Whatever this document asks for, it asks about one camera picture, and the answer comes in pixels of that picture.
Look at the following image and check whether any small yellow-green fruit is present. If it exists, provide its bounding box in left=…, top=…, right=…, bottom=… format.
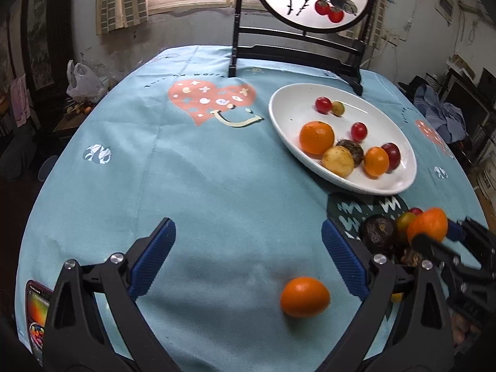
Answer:
left=391, top=293, right=403, bottom=303

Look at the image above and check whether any dark water chestnut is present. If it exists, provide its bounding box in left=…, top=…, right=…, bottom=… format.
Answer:
left=358, top=214, right=397, bottom=255
left=336, top=139, right=364, bottom=167
left=400, top=248, right=423, bottom=267

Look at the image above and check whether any large orange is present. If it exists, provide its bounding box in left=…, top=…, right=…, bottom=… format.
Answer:
left=299, top=121, right=335, bottom=156
left=407, top=207, right=449, bottom=243

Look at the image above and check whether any yellow-green tomato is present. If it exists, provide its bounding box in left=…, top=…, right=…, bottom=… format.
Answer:
left=396, top=212, right=417, bottom=242

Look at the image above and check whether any dark water chestnut back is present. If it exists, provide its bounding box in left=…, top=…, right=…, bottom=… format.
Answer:
left=358, top=214, right=397, bottom=255

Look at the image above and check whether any small orange tangerine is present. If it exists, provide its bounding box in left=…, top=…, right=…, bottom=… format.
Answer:
left=280, top=276, right=331, bottom=318

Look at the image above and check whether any orange fruit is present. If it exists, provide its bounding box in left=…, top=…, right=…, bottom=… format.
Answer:
left=363, top=146, right=389, bottom=178

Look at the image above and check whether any dark red plum tomato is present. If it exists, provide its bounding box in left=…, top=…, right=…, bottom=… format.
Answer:
left=382, top=143, right=401, bottom=173

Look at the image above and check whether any large yellow passion fruit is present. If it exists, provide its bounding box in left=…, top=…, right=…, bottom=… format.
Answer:
left=321, top=146, right=355, bottom=178

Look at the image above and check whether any red cherry tomato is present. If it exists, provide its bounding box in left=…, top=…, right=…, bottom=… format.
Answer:
left=314, top=97, right=332, bottom=114
left=351, top=122, right=368, bottom=143

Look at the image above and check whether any small yellow round fruit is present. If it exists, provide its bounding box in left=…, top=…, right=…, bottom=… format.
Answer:
left=331, top=101, right=346, bottom=117

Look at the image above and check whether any red cherry tomato front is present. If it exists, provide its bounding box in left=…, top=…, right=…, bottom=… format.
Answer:
left=314, top=97, right=332, bottom=114

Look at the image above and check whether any person's right hand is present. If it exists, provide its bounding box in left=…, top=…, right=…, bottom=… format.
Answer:
left=451, top=312, right=481, bottom=354

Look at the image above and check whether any small red tomato back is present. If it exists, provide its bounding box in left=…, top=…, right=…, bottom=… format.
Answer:
left=409, top=207, right=423, bottom=216

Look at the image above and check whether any smartphone with red case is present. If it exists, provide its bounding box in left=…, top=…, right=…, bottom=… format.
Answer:
left=25, top=280, right=52, bottom=365

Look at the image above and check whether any blue cloth pile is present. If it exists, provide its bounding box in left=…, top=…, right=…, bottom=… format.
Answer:
left=414, top=84, right=467, bottom=144

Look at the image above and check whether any black shelf rack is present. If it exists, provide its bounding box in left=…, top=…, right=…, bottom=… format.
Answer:
left=439, top=66, right=495, bottom=166

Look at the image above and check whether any light blue patterned tablecloth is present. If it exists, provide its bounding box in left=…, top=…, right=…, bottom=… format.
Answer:
left=15, top=46, right=485, bottom=371

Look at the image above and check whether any white oval plate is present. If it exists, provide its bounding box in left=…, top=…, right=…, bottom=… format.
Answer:
left=268, top=83, right=417, bottom=196

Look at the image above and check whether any right checked curtain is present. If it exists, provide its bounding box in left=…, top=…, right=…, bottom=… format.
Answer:
left=340, top=0, right=390, bottom=50

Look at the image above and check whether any round painted screen on stand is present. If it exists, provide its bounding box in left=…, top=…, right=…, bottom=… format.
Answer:
left=228, top=0, right=377, bottom=95

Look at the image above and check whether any pink hanging cloth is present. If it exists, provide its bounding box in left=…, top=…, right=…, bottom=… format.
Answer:
left=10, top=75, right=30, bottom=128

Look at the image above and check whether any white plastic bag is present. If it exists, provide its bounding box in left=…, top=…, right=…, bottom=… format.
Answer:
left=66, top=60, right=109, bottom=103

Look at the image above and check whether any framed wall picture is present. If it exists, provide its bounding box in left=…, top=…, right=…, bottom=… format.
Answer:
left=25, top=0, right=53, bottom=90

